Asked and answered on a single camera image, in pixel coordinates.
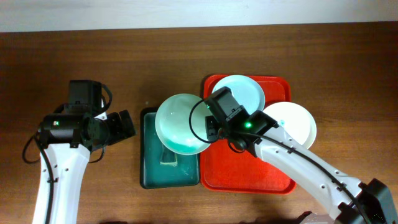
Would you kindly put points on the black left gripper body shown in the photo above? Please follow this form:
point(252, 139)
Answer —
point(125, 123)

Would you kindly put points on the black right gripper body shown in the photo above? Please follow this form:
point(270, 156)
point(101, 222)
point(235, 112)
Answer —
point(212, 126)

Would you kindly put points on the pale green plate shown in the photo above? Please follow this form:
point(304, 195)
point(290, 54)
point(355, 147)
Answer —
point(180, 124)

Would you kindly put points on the yellow green scrub sponge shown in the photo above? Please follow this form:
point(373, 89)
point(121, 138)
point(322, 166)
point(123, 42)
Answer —
point(168, 157)

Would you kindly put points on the white plate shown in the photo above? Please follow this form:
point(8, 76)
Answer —
point(296, 120)

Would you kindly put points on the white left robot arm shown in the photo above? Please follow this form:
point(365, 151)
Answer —
point(65, 142)

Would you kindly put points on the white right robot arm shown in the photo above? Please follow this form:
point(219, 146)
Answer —
point(345, 198)

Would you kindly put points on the red plastic tray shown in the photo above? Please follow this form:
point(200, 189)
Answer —
point(221, 169)

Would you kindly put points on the dark green water tray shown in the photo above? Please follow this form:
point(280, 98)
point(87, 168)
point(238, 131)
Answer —
point(152, 174)

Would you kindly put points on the light blue plate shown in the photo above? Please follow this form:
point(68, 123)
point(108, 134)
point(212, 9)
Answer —
point(246, 91)

